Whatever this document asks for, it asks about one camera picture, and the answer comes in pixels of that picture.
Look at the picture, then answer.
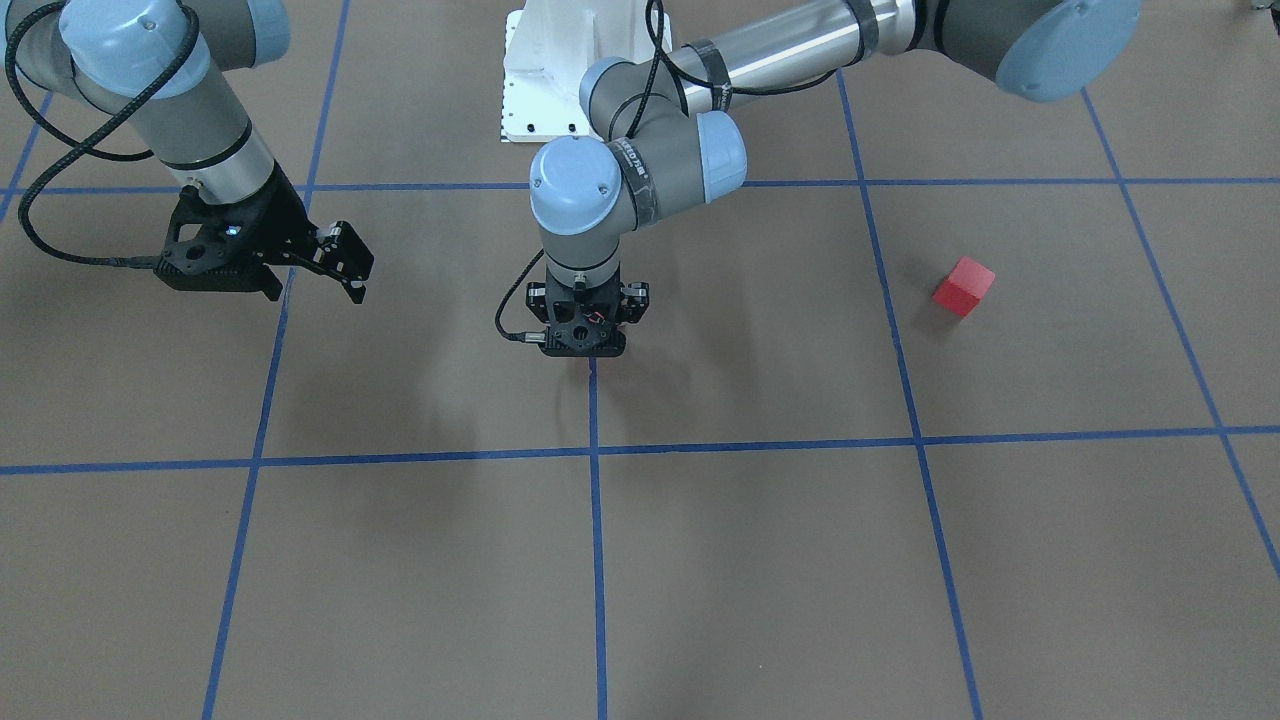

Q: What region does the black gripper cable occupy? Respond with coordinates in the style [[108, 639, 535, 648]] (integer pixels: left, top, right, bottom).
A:
[[494, 0, 736, 345]]

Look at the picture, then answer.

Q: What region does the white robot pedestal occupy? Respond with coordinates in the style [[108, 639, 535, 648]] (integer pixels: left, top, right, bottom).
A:
[[500, 1, 652, 143]]

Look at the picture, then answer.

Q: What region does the red block one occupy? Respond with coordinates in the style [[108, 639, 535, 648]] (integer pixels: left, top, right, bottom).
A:
[[932, 256, 997, 318]]

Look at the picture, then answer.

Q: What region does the brown paper mat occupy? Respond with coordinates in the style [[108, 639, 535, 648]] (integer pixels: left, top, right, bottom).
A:
[[1, 1, 1279, 719]]

